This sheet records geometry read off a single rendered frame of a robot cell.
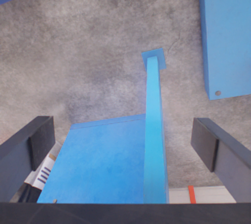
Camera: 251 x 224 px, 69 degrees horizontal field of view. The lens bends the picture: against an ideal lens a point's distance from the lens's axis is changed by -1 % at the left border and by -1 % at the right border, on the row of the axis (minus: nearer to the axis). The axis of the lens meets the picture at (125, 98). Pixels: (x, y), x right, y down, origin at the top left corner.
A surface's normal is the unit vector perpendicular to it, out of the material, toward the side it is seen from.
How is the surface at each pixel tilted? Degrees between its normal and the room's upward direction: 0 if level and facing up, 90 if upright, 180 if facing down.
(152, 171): 90
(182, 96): 0
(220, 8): 0
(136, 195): 90
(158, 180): 90
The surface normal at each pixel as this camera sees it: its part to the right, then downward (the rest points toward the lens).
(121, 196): -0.29, -0.77
